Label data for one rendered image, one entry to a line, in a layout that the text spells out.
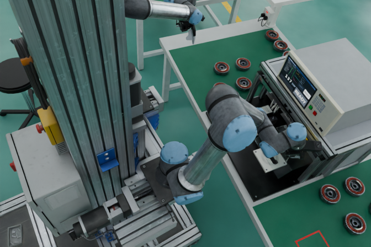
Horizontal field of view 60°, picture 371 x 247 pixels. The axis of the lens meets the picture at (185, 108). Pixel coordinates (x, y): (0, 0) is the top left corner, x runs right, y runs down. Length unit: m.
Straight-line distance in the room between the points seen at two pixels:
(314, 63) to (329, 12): 3.02
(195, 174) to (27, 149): 0.70
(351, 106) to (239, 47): 1.18
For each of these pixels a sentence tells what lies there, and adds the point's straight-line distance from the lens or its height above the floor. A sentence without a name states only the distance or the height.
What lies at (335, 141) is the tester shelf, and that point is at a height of 1.11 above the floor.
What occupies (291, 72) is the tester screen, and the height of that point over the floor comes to 1.23.
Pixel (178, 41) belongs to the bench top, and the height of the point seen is 0.75.
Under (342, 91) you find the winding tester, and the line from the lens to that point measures 1.75.
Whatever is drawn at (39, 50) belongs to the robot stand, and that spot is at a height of 1.87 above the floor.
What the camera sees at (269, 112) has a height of 0.92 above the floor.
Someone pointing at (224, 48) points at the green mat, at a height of 0.75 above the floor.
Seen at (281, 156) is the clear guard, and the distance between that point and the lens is 1.70.
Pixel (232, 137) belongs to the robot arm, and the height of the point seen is 1.64.
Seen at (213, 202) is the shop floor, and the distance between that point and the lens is 2.66.
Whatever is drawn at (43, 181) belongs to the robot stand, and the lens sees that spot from 1.40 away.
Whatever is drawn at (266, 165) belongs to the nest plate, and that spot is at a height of 0.78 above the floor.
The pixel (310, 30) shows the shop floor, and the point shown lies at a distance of 4.37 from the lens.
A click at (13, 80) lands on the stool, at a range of 2.69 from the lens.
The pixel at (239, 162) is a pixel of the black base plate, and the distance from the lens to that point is 1.96.
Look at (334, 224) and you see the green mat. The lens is 2.04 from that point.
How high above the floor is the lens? 2.45
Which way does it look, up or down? 53 degrees down
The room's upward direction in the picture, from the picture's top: 9 degrees clockwise
